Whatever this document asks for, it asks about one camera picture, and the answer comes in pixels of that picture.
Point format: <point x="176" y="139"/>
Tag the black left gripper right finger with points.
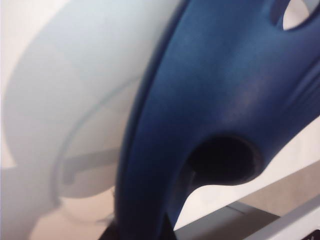
<point x="168" y="231"/>

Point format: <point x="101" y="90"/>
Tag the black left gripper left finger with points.
<point x="110" y="231"/>

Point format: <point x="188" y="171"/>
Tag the blue rubber slipper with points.
<point x="200" y="87"/>

